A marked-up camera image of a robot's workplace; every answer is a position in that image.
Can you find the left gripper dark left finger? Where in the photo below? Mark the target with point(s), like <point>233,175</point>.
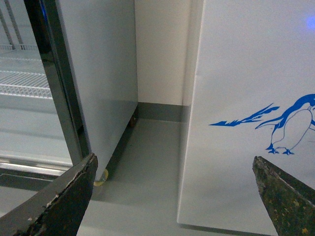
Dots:
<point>57,209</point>

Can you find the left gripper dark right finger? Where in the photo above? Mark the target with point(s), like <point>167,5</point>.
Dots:
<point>289,202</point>

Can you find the upright glass door display fridge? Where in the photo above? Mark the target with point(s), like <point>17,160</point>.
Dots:
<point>88,50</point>

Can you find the white wire fridge shelf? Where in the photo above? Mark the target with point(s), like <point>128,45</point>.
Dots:
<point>22,72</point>

